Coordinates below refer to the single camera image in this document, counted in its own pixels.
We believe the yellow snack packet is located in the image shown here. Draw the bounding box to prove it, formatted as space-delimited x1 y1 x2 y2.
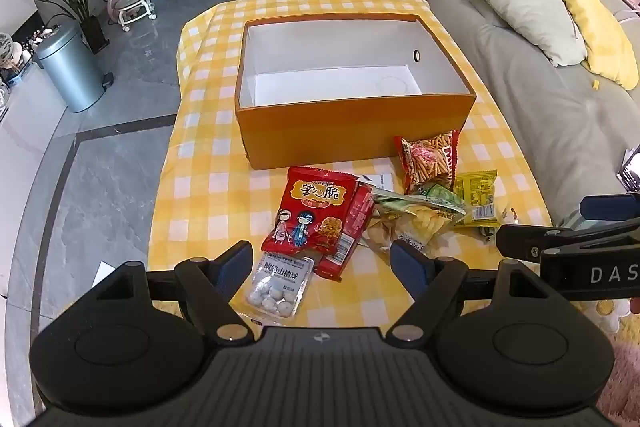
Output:
452 170 501 228

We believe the small white stool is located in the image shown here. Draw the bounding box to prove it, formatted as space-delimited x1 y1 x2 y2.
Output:
117 0 157 32

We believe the clear potato chip bag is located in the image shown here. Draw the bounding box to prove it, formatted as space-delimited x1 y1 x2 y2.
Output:
362 202 452 254

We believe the yellow white checked tablecloth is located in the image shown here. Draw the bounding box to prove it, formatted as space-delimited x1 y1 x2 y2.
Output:
148 0 554 348

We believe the dark glossy object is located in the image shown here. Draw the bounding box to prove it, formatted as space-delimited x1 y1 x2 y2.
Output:
617 146 640 194

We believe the orange cardboard box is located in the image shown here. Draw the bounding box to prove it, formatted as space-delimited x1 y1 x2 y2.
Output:
235 12 477 170

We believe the grey sofa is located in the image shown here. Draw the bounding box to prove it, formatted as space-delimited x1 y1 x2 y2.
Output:
428 0 640 229

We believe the yellow pillow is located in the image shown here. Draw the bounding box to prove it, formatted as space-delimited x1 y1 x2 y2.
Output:
546 0 640 90

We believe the white low cabinet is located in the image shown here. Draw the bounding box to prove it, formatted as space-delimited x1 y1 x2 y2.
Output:
0 62 69 300

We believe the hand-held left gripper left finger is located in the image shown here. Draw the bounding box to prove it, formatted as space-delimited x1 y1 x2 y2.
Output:
96 240 255 344

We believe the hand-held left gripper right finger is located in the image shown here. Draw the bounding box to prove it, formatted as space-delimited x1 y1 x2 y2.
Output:
388 238 549 343

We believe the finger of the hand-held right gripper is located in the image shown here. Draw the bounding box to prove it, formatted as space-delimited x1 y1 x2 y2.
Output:
579 194 640 222
495 217 640 263

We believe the red cartoon snack packet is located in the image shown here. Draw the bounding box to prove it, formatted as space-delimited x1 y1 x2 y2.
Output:
261 166 361 256

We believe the grey metal trash can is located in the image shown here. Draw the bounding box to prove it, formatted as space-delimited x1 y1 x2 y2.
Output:
33 22 115 114

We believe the red bag of stick snacks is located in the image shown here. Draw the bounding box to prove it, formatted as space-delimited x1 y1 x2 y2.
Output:
393 129 461 196

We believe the cluster of small ornaments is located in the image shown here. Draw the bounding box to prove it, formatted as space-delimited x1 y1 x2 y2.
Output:
0 31 42 84

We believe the fuzzy pastel clothing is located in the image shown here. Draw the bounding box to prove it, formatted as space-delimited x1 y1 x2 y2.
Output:
594 297 640 427

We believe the white paper sheet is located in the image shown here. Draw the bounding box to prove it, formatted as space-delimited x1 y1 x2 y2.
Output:
87 260 119 289

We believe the narrow red snack packet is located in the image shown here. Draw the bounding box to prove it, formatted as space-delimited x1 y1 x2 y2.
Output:
315 183 375 279

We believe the clear packet of white balls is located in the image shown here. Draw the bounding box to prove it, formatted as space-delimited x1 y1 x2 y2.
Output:
243 252 316 319

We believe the grey pillow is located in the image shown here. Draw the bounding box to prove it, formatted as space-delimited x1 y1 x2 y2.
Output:
462 0 589 68

